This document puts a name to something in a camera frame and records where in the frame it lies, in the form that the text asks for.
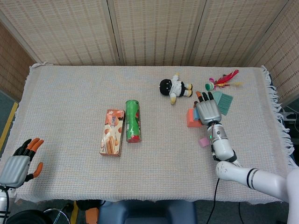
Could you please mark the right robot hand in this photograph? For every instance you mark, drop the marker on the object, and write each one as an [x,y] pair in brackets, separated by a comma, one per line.
[209,112]

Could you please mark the teal hand brush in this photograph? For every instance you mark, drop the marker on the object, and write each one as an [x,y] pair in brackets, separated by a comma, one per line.
[224,101]

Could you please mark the beige woven tablecloth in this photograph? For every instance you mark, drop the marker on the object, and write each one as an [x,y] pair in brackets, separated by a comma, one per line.
[70,105]

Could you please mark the orange cookie box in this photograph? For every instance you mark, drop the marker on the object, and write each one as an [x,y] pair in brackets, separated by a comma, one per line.
[112,133]

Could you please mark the red feather shuttlecock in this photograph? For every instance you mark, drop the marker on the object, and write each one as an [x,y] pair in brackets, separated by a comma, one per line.
[223,80]

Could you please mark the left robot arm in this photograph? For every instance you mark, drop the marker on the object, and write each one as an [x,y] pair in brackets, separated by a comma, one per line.
[3,200]

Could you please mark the small pink foam cube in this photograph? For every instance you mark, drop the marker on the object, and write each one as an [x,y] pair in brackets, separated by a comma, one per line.
[202,142]

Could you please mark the green chip can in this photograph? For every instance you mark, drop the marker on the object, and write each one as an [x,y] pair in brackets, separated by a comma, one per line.
[133,121]

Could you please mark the woven folding screen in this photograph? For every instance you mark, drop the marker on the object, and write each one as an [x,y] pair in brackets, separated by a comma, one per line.
[151,30]

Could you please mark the black-headed plush doll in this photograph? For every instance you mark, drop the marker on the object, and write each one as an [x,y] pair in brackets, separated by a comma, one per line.
[174,87]

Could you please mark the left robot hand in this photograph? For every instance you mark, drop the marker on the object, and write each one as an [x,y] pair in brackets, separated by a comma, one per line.
[15,169]

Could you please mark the large orange foam cube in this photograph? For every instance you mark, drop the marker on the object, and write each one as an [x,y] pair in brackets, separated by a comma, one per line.
[193,123]

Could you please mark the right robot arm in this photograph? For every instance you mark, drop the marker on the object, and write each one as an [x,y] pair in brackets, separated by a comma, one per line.
[233,172]

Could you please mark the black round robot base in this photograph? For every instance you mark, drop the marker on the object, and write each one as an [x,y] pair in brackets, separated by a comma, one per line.
[25,218]

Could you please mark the blue padded chair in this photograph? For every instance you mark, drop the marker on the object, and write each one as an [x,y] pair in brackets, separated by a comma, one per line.
[147,212]

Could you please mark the medium blue foam cube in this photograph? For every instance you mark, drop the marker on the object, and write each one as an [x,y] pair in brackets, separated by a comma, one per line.
[195,115]

